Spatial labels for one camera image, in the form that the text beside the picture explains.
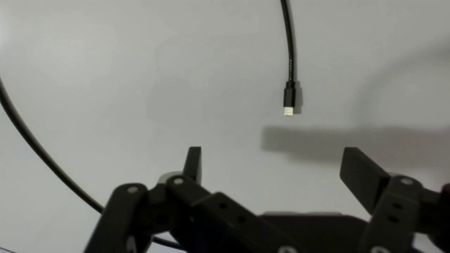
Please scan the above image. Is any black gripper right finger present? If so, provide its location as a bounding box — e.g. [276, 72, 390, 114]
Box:
[341, 147, 450, 253]

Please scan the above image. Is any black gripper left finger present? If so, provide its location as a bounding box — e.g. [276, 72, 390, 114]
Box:
[85, 146, 302, 253]

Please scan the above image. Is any black charger cable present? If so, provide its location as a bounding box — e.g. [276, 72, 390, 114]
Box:
[0, 0, 303, 250]

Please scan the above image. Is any white board mat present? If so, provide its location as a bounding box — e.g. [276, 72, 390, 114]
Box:
[0, 0, 450, 253]

